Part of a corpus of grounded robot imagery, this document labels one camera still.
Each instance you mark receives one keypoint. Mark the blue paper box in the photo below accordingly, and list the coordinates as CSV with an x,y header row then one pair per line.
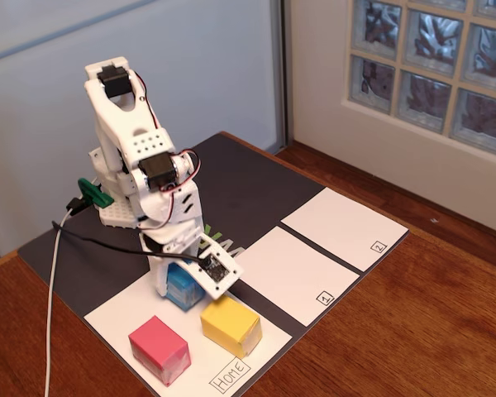
x,y
184,289

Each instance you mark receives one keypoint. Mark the white zone 1 paper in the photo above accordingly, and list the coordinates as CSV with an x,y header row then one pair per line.
x,y
289,273

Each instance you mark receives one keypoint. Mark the dark grey mat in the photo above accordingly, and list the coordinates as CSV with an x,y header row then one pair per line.
x,y
252,182

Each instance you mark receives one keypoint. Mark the pink paper box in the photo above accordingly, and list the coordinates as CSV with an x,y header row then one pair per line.
x,y
157,347

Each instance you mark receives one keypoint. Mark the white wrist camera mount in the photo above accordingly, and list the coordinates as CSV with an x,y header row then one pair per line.
x,y
227,258

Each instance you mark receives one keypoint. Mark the yellow paper box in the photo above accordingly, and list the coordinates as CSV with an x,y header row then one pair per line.
x,y
229,322

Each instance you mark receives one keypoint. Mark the white home zone paper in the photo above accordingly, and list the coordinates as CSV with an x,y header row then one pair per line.
x,y
120,306

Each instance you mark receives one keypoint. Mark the white zone 2 paper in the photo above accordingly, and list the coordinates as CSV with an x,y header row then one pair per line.
x,y
339,227

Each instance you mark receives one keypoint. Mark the green clamp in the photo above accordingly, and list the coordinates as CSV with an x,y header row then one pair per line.
x,y
93,192

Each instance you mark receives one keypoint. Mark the grey metal door frame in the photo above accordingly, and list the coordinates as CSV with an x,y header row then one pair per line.
x,y
281,74

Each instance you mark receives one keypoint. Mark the glass block window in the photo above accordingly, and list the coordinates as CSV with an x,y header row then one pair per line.
x,y
430,62

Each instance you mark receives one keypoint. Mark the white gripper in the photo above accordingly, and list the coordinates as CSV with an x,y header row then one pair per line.
x,y
159,276

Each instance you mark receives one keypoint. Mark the pale blue sliding panel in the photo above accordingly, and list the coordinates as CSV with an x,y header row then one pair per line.
x,y
190,62

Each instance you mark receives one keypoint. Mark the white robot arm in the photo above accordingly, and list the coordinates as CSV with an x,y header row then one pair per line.
x,y
115,120

